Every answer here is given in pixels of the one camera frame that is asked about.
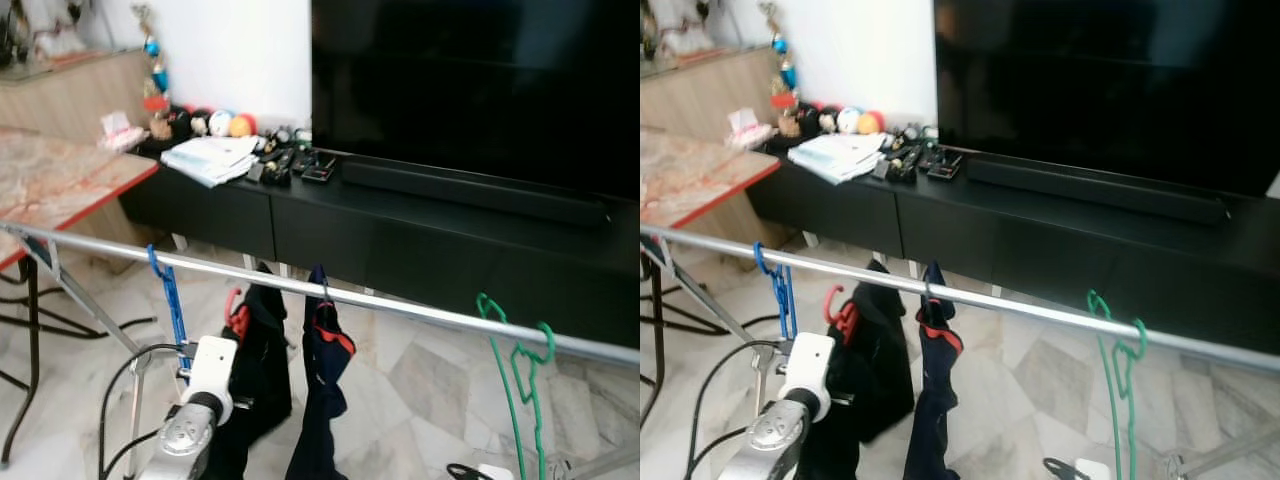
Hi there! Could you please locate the blue clothes hanger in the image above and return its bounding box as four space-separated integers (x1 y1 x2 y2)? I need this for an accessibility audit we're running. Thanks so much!
146 243 193 379
752 240 801 341

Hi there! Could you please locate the red clothes hanger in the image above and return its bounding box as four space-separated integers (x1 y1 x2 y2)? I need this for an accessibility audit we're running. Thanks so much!
822 283 861 346
222 287 251 343

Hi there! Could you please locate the black shirt with white print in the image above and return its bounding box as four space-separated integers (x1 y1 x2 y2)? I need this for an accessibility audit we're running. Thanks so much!
200 262 294 480
798 258 916 480

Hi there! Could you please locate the green clothes hanger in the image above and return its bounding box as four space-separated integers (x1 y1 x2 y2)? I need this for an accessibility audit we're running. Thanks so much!
475 292 558 480
1086 290 1151 480

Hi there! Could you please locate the marble pattern folding table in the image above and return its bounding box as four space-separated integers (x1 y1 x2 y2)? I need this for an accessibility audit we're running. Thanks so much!
640 128 783 431
0 127 161 471

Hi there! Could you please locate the pink tissue pack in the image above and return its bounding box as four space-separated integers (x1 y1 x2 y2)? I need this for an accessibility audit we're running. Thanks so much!
98 110 146 151
725 107 773 149

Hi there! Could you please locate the light wooden sideboard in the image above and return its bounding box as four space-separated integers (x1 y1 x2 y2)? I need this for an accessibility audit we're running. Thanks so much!
0 48 151 146
640 45 781 141

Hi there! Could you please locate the black soundbar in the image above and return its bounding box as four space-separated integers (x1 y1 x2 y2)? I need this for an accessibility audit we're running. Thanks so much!
340 158 613 231

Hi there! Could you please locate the red lidded jar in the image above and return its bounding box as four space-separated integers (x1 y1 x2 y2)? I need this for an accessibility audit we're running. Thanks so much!
145 95 176 141
775 92 803 139

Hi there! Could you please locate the stack of white papers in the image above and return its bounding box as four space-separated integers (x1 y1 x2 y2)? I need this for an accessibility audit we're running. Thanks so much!
787 132 889 186
160 135 261 189

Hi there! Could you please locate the white robed figurine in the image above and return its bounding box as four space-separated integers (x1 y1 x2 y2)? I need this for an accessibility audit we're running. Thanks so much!
0 0 91 61
640 0 716 56

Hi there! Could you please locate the black flat screen television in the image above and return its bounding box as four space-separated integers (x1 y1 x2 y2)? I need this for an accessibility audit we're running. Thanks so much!
935 0 1280 199
310 0 641 201

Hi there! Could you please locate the silver metal clothes rack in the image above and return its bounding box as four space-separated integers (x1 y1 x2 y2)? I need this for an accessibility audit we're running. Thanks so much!
0 222 641 480
640 224 1280 480

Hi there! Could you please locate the gold trophy with blue ball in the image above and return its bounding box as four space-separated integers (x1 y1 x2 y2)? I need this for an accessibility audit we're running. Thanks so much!
758 0 799 109
132 3 171 113

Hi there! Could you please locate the navy shirt with red collar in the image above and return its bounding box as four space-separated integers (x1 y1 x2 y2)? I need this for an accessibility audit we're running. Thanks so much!
903 262 966 480
285 265 358 480

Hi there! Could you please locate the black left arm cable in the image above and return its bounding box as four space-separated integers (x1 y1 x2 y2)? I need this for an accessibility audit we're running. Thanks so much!
685 340 786 480
98 343 191 480

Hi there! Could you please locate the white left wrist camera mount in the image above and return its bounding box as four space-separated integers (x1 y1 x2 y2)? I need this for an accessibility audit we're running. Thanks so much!
778 332 837 421
178 335 241 427

